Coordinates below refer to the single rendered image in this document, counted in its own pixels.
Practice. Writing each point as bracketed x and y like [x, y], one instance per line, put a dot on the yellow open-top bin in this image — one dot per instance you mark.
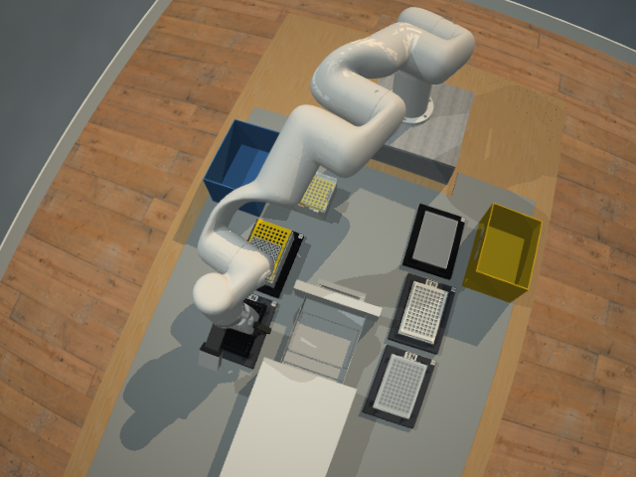
[509, 253]

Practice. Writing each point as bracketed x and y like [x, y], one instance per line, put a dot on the blue bin with label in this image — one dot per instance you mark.
[238, 161]

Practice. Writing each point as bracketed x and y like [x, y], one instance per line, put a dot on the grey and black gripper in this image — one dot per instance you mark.
[250, 326]

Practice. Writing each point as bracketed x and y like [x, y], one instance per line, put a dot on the grey flat mat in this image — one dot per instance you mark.
[175, 418]

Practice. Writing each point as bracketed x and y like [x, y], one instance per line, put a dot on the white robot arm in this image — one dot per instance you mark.
[313, 137]

